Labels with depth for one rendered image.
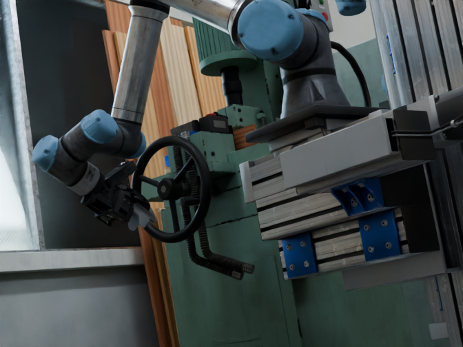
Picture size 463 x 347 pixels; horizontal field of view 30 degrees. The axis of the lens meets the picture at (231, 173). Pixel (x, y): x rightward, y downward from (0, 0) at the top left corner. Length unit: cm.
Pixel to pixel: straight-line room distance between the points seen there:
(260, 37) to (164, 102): 274
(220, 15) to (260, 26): 11
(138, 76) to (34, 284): 182
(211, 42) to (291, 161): 106
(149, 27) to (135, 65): 9
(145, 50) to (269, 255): 67
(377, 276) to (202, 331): 81
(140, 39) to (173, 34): 263
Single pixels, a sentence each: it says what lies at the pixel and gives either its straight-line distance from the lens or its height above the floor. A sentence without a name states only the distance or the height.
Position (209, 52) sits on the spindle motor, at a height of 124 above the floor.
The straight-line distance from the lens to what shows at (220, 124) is 244.
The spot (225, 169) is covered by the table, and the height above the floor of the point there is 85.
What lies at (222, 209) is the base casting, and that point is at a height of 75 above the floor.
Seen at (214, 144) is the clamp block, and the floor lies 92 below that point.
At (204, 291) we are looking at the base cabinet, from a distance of 249.
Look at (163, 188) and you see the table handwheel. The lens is 232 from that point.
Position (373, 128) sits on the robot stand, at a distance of 148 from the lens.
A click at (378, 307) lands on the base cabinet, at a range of 263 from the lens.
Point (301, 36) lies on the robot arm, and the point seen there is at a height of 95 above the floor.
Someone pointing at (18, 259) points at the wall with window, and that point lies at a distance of 358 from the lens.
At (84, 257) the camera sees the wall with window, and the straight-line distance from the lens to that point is 383.
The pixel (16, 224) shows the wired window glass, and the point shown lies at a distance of 379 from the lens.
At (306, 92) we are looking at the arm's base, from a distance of 179.
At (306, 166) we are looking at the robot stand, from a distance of 159.
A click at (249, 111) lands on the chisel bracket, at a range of 263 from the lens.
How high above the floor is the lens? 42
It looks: 10 degrees up
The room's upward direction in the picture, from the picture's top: 9 degrees counter-clockwise
